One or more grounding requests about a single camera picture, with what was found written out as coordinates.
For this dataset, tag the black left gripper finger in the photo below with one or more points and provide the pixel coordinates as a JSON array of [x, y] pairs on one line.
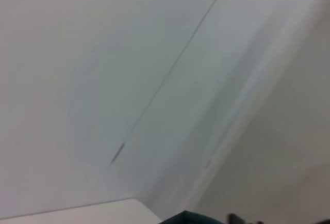
[[237, 219]]

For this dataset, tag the dark teal insulated lunch bag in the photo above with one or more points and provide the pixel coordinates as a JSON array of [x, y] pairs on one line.
[[196, 218]]

